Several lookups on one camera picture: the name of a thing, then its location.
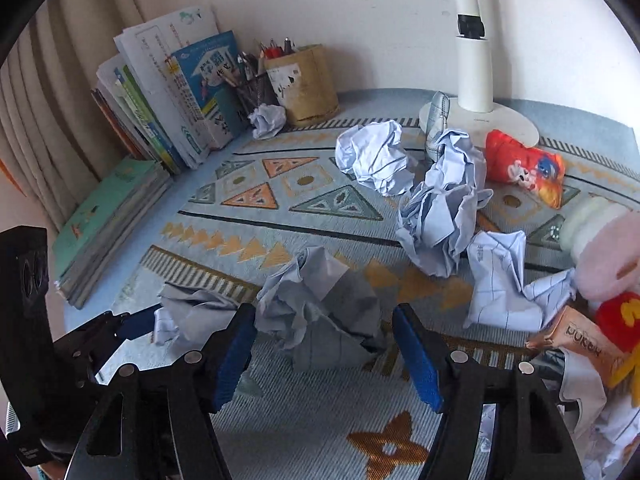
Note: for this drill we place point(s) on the black mesh pen holder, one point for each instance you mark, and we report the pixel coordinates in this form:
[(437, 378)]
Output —
[(255, 94)]

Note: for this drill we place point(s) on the crumpled white paper sheets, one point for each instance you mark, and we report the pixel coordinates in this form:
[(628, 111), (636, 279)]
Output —
[(580, 400)]

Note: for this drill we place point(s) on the red snack packet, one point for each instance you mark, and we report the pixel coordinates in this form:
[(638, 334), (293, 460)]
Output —
[(525, 170)]

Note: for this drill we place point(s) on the orange-brown snack packet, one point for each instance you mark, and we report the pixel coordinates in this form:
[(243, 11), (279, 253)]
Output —
[(575, 345)]

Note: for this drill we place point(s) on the green white pink plush toy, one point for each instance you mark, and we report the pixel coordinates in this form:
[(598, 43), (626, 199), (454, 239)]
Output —
[(607, 255)]

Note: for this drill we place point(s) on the small crumpled paper ball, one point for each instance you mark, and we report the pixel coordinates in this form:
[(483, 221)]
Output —
[(268, 120)]

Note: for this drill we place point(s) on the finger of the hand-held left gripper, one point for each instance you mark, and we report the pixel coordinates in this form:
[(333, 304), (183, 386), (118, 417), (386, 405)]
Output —
[(137, 323)]

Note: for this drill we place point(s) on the bunch of pens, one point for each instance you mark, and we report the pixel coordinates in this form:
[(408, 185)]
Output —
[(265, 55)]

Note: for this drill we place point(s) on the blue patterned table mat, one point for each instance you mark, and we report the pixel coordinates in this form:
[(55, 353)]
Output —
[(325, 200)]

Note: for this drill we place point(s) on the red plush with yellow letter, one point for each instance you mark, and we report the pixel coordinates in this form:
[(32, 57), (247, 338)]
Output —
[(620, 320)]

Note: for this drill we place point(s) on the pale paper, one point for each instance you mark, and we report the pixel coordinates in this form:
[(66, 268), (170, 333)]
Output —
[(192, 310)]

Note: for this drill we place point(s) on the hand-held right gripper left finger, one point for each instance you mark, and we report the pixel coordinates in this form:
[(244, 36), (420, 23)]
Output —
[(234, 357)]

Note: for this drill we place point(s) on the round white paper ball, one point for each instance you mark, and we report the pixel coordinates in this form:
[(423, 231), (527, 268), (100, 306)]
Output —
[(372, 157)]

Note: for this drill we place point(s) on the row of upright books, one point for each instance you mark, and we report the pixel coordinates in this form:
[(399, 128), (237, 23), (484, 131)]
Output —
[(165, 100)]

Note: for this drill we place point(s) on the tall bluish crumpled paper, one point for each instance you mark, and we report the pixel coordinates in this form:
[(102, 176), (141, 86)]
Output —
[(440, 210)]

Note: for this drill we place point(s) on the grey-blue paper ball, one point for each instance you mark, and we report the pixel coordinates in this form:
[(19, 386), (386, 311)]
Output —
[(320, 310)]

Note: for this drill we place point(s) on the white desk lamp base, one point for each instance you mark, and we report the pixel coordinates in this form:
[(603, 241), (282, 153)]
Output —
[(475, 75)]

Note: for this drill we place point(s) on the grid-pattern crumpled paper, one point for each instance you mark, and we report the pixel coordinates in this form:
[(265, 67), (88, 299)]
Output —
[(437, 120)]

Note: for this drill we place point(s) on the lined crumpled paper with print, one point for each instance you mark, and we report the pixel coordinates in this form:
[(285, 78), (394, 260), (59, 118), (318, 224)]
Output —
[(505, 285)]

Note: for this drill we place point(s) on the beige curtain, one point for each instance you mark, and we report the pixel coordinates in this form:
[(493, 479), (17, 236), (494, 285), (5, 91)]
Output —
[(55, 105)]

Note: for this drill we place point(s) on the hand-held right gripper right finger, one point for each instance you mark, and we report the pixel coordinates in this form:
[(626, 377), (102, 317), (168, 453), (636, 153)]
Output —
[(419, 360)]

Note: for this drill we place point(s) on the stack of flat green books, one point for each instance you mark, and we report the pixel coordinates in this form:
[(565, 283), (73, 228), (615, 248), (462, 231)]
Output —
[(110, 225)]

